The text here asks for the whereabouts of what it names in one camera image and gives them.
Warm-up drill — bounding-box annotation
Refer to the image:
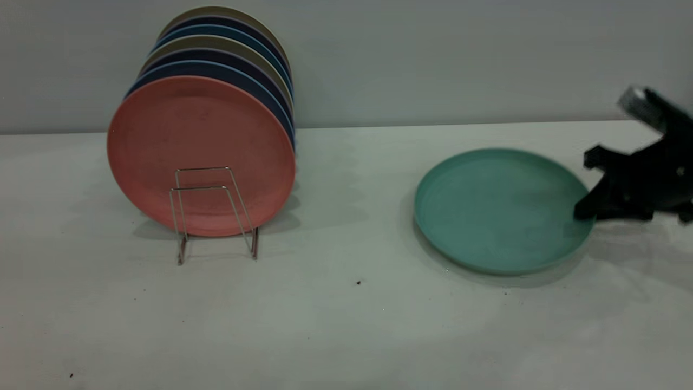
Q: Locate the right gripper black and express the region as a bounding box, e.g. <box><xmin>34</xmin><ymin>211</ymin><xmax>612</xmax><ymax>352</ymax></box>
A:
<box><xmin>573</xmin><ymin>116</ymin><xmax>693</xmax><ymax>224</ymax></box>

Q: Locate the green round plate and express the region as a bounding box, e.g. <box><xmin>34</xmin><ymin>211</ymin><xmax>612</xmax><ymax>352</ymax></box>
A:
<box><xmin>414</xmin><ymin>148</ymin><xmax>596</xmax><ymax>276</ymax></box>

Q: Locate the dark blue round plate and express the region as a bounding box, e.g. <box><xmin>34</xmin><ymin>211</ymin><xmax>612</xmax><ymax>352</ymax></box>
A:
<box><xmin>125</xmin><ymin>60</ymin><xmax>297</xmax><ymax>151</ymax></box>

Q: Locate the pink round plate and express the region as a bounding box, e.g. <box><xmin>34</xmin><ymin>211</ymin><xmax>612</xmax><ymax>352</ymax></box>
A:
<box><xmin>107</xmin><ymin>75</ymin><xmax>296</xmax><ymax>238</ymax></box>

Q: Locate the beige round plate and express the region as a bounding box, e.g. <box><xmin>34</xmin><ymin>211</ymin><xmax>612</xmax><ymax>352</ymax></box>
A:
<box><xmin>138</xmin><ymin>35</ymin><xmax>294</xmax><ymax>109</ymax></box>
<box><xmin>160</xmin><ymin>5</ymin><xmax>290</xmax><ymax>60</ymax></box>

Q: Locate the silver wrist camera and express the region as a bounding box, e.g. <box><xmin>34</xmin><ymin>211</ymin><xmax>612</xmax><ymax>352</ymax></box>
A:
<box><xmin>617</xmin><ymin>86</ymin><xmax>669</xmax><ymax>133</ymax></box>

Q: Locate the metal wire plate rack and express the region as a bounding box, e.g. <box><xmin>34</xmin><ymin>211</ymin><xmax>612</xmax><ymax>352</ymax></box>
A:
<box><xmin>169</xmin><ymin>166</ymin><xmax>259</xmax><ymax>266</ymax></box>

